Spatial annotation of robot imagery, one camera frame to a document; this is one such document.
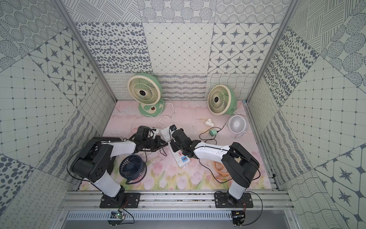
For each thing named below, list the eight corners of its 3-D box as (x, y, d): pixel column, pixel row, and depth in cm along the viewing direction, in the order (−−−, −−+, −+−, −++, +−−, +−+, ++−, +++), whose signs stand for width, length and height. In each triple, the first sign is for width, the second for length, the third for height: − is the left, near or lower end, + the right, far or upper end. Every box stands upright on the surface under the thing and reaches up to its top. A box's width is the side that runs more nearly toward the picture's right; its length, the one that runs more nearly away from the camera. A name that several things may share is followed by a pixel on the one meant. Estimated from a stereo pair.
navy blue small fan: (122, 184, 81) (115, 179, 73) (128, 161, 90) (122, 154, 82) (144, 184, 81) (139, 179, 73) (148, 161, 90) (144, 154, 82)
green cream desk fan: (218, 122, 108) (223, 104, 93) (204, 102, 121) (206, 84, 106) (232, 116, 112) (240, 98, 96) (217, 98, 125) (221, 79, 110)
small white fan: (230, 138, 100) (234, 128, 90) (227, 124, 107) (230, 114, 98) (242, 138, 100) (248, 128, 90) (238, 124, 107) (243, 114, 98)
